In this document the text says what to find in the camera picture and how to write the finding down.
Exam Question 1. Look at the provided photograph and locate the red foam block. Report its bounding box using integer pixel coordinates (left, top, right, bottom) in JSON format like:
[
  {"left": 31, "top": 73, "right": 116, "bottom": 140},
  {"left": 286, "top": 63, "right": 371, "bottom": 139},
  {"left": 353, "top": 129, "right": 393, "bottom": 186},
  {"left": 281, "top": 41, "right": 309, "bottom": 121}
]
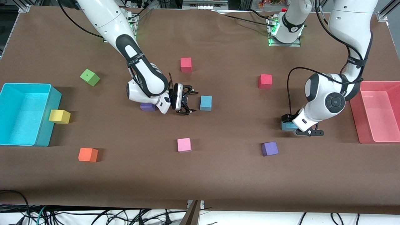
[
  {"left": 258, "top": 74, "right": 273, "bottom": 90},
  {"left": 180, "top": 57, "right": 193, "bottom": 73}
]

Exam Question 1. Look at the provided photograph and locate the pink foam block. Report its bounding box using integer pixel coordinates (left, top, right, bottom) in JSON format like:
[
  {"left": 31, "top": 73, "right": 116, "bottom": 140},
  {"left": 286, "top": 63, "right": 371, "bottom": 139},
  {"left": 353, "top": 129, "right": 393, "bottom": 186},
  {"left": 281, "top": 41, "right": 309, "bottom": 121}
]
[{"left": 177, "top": 138, "right": 192, "bottom": 153}]

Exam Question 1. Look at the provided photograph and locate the pink plastic bin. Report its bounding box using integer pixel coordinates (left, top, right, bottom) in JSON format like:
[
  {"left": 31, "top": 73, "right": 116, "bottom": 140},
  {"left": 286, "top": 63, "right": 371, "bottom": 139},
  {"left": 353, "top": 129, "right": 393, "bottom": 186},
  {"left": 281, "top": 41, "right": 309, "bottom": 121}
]
[{"left": 349, "top": 81, "right": 400, "bottom": 144}]

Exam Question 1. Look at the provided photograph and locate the green foam block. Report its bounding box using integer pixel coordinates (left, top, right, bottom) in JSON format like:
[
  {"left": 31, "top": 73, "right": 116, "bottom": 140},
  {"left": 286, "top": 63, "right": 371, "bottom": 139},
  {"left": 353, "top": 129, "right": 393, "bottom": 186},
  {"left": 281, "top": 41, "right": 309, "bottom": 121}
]
[{"left": 80, "top": 69, "right": 101, "bottom": 87}]

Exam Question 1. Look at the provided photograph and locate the orange foam block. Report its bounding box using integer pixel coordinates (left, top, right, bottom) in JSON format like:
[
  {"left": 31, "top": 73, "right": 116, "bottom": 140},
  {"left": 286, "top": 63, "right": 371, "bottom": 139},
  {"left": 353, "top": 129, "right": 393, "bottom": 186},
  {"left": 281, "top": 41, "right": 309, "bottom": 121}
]
[{"left": 78, "top": 147, "right": 99, "bottom": 163}]

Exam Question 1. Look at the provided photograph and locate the yellow foam block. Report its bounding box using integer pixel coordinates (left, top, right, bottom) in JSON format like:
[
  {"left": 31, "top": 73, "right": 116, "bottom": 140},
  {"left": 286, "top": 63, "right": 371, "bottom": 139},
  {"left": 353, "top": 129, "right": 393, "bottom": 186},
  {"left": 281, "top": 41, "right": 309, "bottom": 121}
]
[{"left": 48, "top": 109, "right": 71, "bottom": 124}]

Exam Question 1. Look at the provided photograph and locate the cyan plastic bin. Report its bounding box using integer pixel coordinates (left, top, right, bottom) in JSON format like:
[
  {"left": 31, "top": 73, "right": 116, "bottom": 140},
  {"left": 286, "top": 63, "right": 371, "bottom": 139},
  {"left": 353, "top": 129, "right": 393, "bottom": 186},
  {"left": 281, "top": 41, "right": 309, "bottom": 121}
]
[{"left": 0, "top": 83, "right": 62, "bottom": 147}]

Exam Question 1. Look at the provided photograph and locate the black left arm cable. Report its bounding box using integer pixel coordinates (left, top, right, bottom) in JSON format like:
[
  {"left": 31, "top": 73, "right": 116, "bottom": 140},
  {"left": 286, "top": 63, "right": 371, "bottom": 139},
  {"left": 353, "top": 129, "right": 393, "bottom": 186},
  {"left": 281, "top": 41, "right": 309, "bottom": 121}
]
[{"left": 287, "top": 0, "right": 366, "bottom": 116}]

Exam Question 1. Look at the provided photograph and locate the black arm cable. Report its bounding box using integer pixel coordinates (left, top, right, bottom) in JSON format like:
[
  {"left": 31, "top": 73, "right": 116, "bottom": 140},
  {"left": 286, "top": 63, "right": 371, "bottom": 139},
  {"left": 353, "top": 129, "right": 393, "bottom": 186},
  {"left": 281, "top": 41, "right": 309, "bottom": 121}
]
[
  {"left": 57, "top": 0, "right": 107, "bottom": 39},
  {"left": 287, "top": 0, "right": 366, "bottom": 116}
]

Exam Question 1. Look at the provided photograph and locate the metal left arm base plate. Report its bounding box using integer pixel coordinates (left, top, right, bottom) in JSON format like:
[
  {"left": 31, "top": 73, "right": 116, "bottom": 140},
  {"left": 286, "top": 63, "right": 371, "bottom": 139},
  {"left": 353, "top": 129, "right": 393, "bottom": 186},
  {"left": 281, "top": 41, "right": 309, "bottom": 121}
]
[{"left": 268, "top": 16, "right": 302, "bottom": 47}]

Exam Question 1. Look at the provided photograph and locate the black cable on table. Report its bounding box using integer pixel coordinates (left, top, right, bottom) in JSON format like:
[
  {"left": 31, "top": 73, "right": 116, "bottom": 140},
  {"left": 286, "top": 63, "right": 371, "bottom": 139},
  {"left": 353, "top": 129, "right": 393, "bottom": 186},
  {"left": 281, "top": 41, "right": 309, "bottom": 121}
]
[{"left": 216, "top": 9, "right": 275, "bottom": 25}]

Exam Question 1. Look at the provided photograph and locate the metal table edge bracket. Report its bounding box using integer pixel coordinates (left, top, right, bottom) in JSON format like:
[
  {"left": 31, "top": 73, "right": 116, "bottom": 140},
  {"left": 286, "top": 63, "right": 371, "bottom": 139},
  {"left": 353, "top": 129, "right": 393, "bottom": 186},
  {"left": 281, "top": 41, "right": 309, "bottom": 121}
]
[{"left": 180, "top": 200, "right": 205, "bottom": 225}]

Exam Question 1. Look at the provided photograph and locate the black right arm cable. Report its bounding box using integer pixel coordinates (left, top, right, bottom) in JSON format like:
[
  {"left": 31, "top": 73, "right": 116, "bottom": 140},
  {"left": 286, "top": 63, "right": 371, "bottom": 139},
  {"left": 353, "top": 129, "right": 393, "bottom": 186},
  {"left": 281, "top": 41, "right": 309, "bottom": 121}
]
[{"left": 57, "top": 0, "right": 107, "bottom": 39}]

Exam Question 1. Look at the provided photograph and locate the teal floor cable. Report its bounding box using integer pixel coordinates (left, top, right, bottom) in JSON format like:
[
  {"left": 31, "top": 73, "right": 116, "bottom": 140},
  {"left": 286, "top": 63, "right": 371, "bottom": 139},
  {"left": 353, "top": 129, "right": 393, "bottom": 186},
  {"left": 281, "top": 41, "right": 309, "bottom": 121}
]
[{"left": 31, "top": 205, "right": 49, "bottom": 225}]

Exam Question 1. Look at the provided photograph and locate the black looped floor cable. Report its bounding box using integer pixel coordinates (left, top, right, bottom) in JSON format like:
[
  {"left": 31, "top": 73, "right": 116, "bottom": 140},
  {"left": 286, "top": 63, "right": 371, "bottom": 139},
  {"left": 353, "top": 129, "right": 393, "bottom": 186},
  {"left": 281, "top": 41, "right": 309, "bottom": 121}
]
[{"left": 0, "top": 190, "right": 32, "bottom": 225}]

